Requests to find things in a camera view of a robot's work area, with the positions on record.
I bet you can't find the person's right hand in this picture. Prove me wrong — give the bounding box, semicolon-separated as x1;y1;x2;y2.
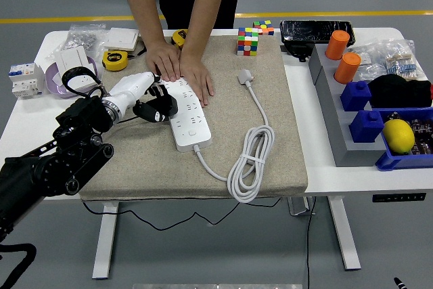
144;40;183;83

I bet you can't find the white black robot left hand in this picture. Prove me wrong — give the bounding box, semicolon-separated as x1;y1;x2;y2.
107;70;179;124

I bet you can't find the person's left hand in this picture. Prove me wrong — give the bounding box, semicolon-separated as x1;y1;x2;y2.
178;52;216;107

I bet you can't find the black power adapter plug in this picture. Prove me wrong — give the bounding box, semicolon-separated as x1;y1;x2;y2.
145;91;179;119

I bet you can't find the white power strip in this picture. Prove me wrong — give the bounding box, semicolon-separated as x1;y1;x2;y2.
159;78;213;153

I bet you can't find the black adapter cord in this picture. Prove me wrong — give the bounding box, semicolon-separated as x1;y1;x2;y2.
81;115;282;231

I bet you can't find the beige fabric mat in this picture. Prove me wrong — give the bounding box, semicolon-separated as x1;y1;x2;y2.
78;34;309;202

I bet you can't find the large colourful puzzle cube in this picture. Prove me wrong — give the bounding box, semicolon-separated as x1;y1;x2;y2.
236;26;260;57

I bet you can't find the white table leg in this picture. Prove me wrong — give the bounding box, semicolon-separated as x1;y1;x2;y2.
91;200;120;280
327;196;362;271

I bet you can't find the clear bag of screws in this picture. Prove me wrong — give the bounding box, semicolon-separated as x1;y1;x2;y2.
47;23;107;62

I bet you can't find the purple bowl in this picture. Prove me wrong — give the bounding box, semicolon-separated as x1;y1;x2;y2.
45;55;99;99

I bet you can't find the small colourful puzzle cube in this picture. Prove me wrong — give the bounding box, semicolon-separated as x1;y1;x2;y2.
252;19;275;37

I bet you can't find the black table control panel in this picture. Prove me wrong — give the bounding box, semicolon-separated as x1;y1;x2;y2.
371;192;427;204

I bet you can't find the white circuit breaker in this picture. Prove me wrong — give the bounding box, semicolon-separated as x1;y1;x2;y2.
9;62;45;100

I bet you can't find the blue plastic bin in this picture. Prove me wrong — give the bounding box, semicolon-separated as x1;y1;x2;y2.
374;107;433;172

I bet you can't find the black plastic tray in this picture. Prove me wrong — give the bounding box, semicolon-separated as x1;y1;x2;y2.
279;20;357;48

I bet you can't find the orange cylinder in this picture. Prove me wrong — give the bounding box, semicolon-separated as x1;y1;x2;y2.
334;52;363;85
325;30;351;61

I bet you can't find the grey stepped block holder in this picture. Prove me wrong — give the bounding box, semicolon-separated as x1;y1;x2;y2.
307;44;387;168

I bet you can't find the yellow lemon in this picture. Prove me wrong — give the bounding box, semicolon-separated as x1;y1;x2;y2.
382;118;416;156

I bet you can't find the blue plastic block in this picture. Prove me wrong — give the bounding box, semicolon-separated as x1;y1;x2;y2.
340;81;373;112
348;110;386;144

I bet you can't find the clear plastic parts bag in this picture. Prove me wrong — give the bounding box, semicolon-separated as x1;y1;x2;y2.
350;43;388;83

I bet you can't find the black cloth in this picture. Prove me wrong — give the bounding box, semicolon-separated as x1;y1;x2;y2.
367;73;433;110

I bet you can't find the clear bag of resistors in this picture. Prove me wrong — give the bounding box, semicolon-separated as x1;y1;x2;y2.
382;39;426;82

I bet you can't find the black tape measure strap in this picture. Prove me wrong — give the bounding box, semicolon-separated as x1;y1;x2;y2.
127;45;148;60

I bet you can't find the yellow tape measure with strap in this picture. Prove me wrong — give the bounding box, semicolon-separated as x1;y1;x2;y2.
101;49;130;72

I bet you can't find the white power strip cord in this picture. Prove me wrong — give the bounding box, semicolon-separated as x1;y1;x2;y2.
192;68;275;204

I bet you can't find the white wall switch plate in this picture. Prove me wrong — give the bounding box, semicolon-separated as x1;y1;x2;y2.
102;27;140;51

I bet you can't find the white wall socket outlet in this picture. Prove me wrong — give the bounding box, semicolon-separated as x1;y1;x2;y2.
64;64;99;93

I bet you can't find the white double rocker switch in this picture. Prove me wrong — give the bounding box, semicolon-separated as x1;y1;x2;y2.
55;46;94;76

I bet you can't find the black hanging cable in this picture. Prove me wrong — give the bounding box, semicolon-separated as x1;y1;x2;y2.
305;196;317;289

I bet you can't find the grey metal bracket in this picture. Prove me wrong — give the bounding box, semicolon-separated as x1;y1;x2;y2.
287;196;316;217

